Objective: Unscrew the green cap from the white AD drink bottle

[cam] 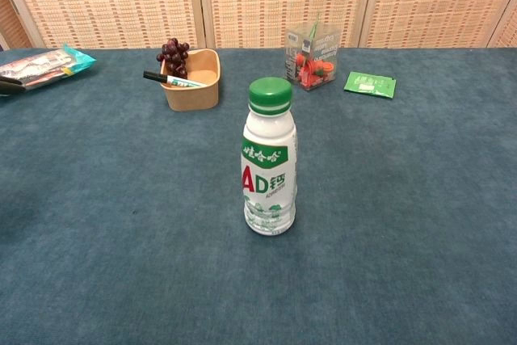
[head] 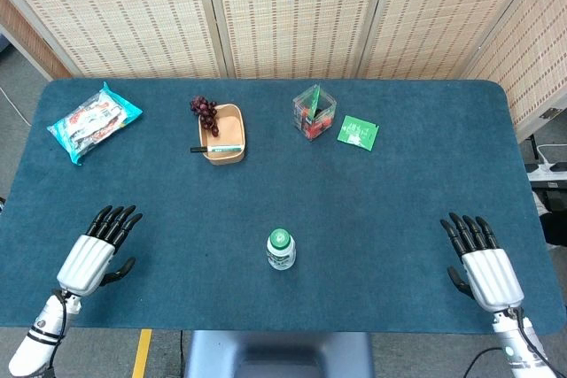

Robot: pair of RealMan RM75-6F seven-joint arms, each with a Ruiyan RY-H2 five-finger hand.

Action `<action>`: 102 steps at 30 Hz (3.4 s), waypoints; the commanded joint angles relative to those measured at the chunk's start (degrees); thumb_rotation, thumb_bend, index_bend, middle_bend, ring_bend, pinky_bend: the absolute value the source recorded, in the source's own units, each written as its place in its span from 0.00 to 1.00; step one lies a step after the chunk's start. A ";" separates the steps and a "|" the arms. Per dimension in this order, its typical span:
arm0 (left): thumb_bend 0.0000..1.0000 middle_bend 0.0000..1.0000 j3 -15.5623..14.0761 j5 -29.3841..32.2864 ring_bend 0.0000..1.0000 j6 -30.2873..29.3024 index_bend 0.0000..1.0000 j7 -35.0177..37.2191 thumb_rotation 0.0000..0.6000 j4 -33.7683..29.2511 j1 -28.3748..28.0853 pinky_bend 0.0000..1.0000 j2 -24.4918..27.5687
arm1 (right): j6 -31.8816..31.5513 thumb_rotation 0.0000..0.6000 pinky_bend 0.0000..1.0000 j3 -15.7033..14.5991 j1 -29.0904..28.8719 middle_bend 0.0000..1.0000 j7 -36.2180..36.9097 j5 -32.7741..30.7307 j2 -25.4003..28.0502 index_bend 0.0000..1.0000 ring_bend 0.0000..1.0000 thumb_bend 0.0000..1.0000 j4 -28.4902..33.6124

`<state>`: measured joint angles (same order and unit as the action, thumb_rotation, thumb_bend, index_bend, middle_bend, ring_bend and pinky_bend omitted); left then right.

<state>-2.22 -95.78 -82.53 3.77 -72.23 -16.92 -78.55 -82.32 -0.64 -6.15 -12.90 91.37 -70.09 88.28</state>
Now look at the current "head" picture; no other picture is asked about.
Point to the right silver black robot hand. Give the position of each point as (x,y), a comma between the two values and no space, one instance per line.
(489,276)

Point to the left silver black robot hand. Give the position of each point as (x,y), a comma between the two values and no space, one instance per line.
(86,258)

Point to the white drink bottle green label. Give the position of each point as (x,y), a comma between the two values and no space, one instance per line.
(280,260)

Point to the green bottle cap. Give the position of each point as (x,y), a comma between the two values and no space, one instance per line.
(280,237)

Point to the white marker black cap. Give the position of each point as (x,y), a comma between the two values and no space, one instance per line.
(221,147)

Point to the yellow floor tape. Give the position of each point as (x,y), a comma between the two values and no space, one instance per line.
(142,351)

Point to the white power strip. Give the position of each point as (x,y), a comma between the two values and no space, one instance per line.
(547,173)

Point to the teal clear snack bag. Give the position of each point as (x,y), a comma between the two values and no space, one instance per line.
(88,123)

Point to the metal screen hinge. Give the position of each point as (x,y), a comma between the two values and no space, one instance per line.
(550,113)

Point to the purple grape bunch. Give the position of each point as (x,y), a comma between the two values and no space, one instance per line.
(206,119)

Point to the tan paper box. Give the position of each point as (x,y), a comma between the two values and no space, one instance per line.
(230,125)

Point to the green square sachet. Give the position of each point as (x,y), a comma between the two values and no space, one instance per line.
(356,132)

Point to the blue table cloth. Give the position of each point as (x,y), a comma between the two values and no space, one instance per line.
(283,192)

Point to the blue grey robot torso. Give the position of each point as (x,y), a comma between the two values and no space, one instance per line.
(279,351)

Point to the beige woven screen panel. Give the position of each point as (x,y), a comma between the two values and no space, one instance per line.
(536,55)
(111,10)
(292,10)
(438,10)

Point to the clear plastic box with strawberries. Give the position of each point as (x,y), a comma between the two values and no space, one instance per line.
(316,125)

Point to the brown woven screen panel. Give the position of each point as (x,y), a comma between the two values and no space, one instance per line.
(26,37)

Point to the green card in clear box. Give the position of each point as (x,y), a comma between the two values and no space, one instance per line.
(315,101)

